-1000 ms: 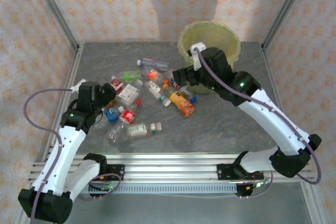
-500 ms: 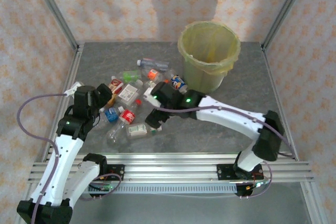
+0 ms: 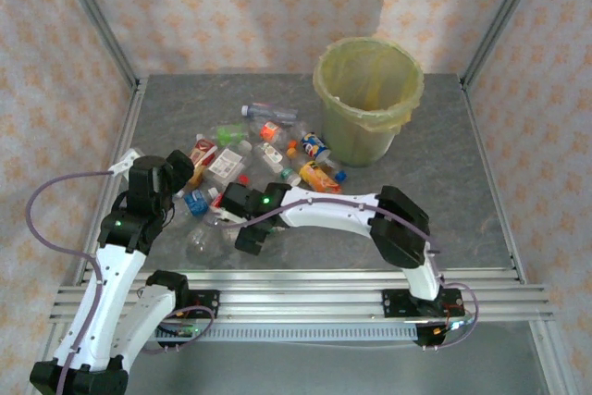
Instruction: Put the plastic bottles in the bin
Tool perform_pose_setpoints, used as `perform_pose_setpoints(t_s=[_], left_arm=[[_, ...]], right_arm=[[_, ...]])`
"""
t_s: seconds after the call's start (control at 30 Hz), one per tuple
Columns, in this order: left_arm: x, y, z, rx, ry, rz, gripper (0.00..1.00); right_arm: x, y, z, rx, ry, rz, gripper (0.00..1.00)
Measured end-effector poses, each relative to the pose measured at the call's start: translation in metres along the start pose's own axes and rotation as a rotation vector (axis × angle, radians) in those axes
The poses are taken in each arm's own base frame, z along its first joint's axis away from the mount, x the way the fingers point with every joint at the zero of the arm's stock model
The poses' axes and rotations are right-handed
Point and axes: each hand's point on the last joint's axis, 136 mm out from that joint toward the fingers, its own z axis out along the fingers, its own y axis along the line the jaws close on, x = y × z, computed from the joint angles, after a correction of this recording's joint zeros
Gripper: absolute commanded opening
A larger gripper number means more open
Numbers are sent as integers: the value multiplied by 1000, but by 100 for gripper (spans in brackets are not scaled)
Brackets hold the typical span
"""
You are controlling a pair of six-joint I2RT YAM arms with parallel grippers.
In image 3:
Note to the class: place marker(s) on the pale green label bottle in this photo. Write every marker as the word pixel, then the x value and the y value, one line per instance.
pixel 277 229

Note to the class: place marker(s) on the red bottle cap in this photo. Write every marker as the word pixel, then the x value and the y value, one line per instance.
pixel 242 178

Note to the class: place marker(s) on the red Coca-Cola label bottle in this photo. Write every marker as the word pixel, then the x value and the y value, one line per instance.
pixel 217 203

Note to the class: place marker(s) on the amber drink bottle white cap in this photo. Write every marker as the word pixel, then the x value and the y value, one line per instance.
pixel 203 152

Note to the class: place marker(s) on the clear bottle blue label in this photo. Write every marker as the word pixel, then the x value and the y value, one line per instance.
pixel 196 203

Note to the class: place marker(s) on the bottle white label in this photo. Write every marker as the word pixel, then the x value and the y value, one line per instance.
pixel 226 163

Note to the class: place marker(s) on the crushed clear plastic bottle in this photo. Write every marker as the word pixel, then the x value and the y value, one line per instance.
pixel 201 238

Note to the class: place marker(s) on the clear bottle white-green label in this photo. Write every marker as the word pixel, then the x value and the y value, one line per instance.
pixel 270 153

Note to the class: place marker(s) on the clear bottle green label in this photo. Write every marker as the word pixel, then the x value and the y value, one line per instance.
pixel 229 133

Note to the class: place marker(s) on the small bottle orange cap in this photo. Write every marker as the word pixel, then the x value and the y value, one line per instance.
pixel 292 151

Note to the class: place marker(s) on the clear bottle orange-red label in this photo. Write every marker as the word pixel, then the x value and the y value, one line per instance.
pixel 270 130

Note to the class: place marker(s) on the orange juice bottle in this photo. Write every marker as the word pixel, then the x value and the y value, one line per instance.
pixel 319 177

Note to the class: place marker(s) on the clear bottle purple label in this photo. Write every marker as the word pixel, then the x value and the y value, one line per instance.
pixel 266 110

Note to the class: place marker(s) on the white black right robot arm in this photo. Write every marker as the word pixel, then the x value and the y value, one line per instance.
pixel 324 214

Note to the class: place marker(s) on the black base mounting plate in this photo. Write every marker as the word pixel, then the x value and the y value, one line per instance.
pixel 398 302
pixel 205 304

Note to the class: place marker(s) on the blue Pepsi label bottle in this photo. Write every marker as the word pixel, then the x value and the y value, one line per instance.
pixel 312 145

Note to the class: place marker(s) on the crumpled clear bottle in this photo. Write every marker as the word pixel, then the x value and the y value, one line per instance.
pixel 303 127

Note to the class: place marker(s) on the small controller board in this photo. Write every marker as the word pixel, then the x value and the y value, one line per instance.
pixel 185 331
pixel 455 324

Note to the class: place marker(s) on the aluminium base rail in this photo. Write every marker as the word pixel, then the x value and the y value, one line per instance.
pixel 300 298

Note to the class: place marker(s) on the aluminium frame post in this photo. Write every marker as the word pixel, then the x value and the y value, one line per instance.
pixel 509 11
pixel 92 16

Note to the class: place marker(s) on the aluminium lower frame rail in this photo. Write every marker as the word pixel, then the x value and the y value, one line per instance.
pixel 550 358

